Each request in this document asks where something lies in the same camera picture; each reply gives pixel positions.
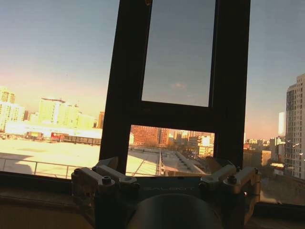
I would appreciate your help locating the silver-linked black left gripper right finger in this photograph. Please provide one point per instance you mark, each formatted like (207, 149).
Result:
(240, 177)

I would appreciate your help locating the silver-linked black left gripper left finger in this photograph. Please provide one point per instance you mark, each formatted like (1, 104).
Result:
(104, 175)

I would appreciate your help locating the low building with red sign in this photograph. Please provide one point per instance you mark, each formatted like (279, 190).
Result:
(66, 138)

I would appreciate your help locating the red brick building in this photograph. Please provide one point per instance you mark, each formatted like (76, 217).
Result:
(145, 136)

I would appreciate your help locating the metal rooftop railing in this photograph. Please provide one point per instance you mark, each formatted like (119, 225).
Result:
(47, 164)

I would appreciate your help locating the tall grey high-rise building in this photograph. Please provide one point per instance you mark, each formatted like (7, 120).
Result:
(295, 124)

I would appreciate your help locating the brown window sill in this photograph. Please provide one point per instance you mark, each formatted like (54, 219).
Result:
(35, 210)

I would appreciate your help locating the pale wide apartment building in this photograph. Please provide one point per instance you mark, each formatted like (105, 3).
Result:
(51, 111)

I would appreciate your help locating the dark window frame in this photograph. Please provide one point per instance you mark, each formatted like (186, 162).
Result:
(124, 95)

